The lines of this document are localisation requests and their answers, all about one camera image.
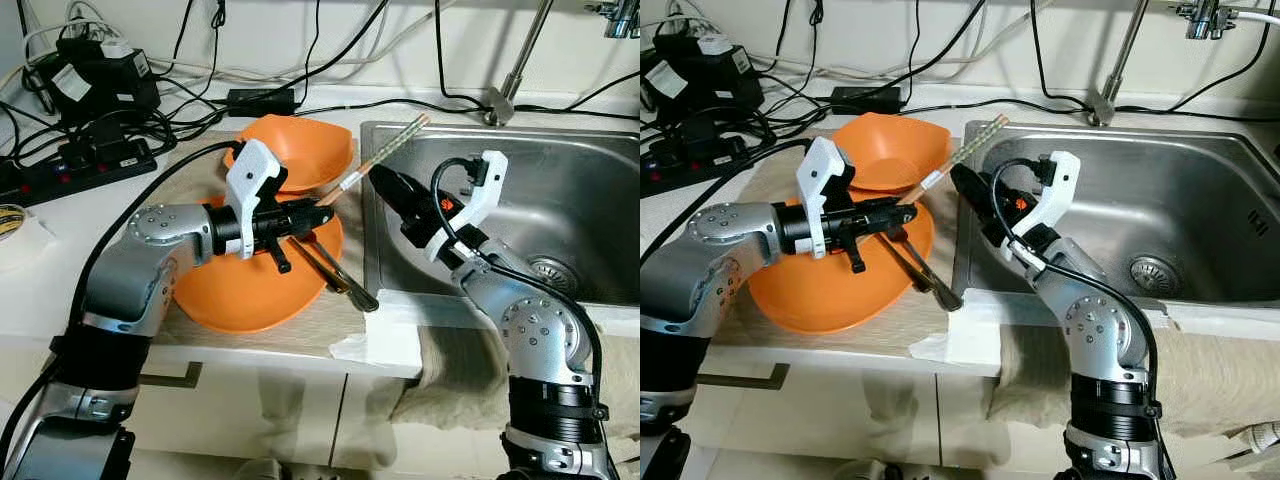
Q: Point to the white paper sheet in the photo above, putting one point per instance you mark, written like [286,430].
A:
[390,340]
[965,340]

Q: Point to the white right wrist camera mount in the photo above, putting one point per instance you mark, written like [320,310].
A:
[1065,175]
[492,175]

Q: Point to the black labelled device box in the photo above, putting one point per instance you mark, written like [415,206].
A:
[700,80]
[100,85]

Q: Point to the orange plastic plate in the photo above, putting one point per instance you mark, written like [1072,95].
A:
[240,290]
[820,290]

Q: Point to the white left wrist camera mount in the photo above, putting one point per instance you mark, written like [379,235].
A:
[250,170]
[822,165]

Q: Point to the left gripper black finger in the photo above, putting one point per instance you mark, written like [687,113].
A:
[856,257]
[895,210]
[279,257]
[315,210]

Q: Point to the metal fork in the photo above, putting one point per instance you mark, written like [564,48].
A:
[945,295]
[360,295]

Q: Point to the black power strip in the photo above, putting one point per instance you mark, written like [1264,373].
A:
[685,165]
[70,170]

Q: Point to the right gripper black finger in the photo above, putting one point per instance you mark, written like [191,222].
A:
[977,188]
[975,212]
[395,212]
[398,190]

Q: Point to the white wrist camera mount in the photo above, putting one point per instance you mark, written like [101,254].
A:
[1065,175]
[822,165]
[492,175]
[250,170]

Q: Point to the beige hanging towel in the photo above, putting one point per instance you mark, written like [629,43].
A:
[470,390]
[1020,390]

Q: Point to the stainless steel sink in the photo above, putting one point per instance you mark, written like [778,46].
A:
[1180,190]
[560,200]

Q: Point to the patterned chopstick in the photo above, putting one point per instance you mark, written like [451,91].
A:
[400,140]
[975,142]

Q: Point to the metal wall tap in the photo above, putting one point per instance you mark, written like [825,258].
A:
[1205,18]
[620,15]

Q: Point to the orange plastic bowl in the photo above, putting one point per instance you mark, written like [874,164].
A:
[890,150]
[300,150]

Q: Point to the beige woven placemat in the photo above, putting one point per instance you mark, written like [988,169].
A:
[330,340]
[915,340]

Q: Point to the black power adapter brick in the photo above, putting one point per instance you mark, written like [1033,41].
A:
[867,99]
[262,100]

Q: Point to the metal spoon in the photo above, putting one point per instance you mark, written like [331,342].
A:
[920,280]
[335,280]

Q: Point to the steel sink faucet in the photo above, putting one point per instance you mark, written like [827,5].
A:
[520,60]
[1125,60]

